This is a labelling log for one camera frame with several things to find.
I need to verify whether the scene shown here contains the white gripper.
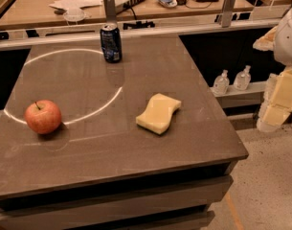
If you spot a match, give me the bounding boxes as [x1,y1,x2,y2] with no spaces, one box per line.
[253,26,292,132]

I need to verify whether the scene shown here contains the blue pepsi can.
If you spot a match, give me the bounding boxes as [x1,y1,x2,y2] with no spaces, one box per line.
[100,23,123,63]

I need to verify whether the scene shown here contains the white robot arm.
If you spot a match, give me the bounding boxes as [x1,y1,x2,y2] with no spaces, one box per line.
[253,7,292,132]

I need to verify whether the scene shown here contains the red apple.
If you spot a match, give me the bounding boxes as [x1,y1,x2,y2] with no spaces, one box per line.
[24,100,62,134]

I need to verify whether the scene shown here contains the clear sanitizer bottle right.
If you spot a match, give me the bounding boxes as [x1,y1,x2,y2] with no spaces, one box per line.
[234,65,251,90]

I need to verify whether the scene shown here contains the clear sanitizer bottle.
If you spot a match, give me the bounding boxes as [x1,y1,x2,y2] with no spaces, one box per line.
[234,65,251,90]
[213,70,230,95]

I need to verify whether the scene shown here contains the clear sanitizer bottle left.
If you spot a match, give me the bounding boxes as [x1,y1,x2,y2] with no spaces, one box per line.
[213,70,230,95]

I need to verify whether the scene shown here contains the yellow sponge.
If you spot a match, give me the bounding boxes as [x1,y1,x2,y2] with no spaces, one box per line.
[136,93,182,135]

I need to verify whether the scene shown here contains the blue white packet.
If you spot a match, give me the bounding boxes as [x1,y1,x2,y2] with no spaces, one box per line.
[157,0,177,8]

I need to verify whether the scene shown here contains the white power strip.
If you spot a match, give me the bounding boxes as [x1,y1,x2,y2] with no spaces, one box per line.
[115,0,145,14]

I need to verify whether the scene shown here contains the white papers on desk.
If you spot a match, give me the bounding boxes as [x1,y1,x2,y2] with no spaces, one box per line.
[50,0,102,10]

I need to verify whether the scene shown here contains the clear plastic lid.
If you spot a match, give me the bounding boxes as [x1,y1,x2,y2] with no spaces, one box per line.
[63,10,86,22]

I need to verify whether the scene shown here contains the wooden background desk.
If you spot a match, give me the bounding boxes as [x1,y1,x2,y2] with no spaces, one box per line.
[0,0,258,31]

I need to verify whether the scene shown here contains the grey metal post right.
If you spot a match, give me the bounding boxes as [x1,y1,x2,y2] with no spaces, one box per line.
[219,0,236,28]

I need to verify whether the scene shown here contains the grey metal post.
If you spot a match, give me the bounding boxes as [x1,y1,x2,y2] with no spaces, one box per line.
[219,0,236,28]
[103,0,117,23]

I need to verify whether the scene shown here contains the grey metal post left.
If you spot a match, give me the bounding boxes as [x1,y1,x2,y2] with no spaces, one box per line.
[103,0,117,23]

